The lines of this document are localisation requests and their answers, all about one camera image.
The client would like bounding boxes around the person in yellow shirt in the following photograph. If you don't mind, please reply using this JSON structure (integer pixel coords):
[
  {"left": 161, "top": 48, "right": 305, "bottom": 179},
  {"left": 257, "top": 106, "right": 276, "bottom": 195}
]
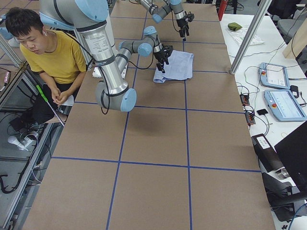
[{"left": 5, "top": 7, "right": 86, "bottom": 124}]

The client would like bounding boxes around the black labelled box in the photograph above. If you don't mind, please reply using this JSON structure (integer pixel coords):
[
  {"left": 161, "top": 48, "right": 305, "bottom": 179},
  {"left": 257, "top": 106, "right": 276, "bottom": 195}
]
[{"left": 251, "top": 134, "right": 283, "bottom": 172}]

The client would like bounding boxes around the lower teach pendant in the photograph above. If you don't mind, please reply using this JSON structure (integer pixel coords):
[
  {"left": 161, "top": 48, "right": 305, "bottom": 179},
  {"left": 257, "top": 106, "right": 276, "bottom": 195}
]
[{"left": 264, "top": 90, "right": 307, "bottom": 122}]

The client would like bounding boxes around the clear plastic bag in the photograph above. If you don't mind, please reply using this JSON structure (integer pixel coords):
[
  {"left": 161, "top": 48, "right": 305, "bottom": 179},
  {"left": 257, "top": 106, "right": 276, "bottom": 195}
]
[{"left": 229, "top": 30, "right": 265, "bottom": 46}]

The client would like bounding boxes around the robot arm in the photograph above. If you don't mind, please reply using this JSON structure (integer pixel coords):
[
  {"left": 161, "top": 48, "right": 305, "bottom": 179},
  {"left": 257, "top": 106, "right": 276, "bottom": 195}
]
[
  {"left": 40, "top": 0, "right": 173, "bottom": 112},
  {"left": 129, "top": 0, "right": 195, "bottom": 41}
]

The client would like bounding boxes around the blue striped button shirt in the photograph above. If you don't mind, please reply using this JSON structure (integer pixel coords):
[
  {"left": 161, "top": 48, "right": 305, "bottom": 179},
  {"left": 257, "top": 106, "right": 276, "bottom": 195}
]
[{"left": 153, "top": 50, "right": 194, "bottom": 83}]

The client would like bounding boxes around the aluminium frame post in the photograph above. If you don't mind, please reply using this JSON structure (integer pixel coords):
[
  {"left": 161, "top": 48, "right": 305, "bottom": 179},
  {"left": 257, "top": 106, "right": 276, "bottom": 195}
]
[{"left": 229, "top": 0, "right": 272, "bottom": 75}]

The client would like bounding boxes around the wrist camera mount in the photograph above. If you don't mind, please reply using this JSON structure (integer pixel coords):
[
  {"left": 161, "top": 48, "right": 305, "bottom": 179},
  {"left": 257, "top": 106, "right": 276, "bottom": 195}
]
[{"left": 185, "top": 12, "right": 195, "bottom": 22}]

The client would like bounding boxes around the green cloth pouch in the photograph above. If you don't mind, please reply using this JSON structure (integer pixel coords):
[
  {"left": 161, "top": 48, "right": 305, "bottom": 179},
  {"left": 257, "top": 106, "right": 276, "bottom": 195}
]
[{"left": 227, "top": 22, "right": 242, "bottom": 31}]

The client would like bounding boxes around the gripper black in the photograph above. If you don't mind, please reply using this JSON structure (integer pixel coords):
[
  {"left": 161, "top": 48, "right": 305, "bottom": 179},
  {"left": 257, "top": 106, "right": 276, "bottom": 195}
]
[
  {"left": 177, "top": 15, "right": 190, "bottom": 41},
  {"left": 153, "top": 45, "right": 173, "bottom": 73}
]

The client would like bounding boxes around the teach pendant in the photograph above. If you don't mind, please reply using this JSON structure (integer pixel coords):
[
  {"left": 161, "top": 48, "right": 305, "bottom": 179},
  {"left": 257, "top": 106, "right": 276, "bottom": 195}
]
[
  {"left": 259, "top": 62, "right": 290, "bottom": 90},
  {"left": 264, "top": 90, "right": 307, "bottom": 122}
]

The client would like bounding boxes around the upper teach pendant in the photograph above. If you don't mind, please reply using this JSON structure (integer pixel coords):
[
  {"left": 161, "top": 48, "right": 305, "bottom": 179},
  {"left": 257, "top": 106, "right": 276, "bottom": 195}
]
[{"left": 259, "top": 62, "right": 290, "bottom": 90}]

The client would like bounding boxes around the black monitor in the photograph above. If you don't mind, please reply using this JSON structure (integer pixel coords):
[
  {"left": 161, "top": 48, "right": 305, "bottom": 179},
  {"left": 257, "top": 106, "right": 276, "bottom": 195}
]
[{"left": 274, "top": 122, "right": 307, "bottom": 192}]

